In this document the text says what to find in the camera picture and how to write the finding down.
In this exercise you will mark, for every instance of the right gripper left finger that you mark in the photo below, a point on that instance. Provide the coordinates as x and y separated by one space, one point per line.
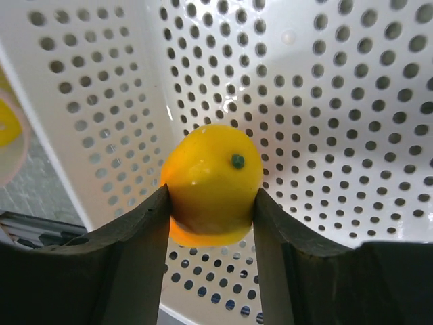
112 275

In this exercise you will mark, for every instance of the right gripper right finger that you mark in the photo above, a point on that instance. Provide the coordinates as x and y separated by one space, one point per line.
306 278

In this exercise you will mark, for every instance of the orange mango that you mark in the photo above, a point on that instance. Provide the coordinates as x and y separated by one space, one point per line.
213 177

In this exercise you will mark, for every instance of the clear zip top bag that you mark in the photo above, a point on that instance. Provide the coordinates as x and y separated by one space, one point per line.
14 155

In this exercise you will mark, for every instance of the yellow bell pepper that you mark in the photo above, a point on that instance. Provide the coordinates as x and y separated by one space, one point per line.
10 125

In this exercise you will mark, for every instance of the white plastic basket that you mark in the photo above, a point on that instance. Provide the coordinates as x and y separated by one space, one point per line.
335 95

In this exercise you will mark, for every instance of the aluminium rail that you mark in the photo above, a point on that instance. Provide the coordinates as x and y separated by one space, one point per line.
29 232

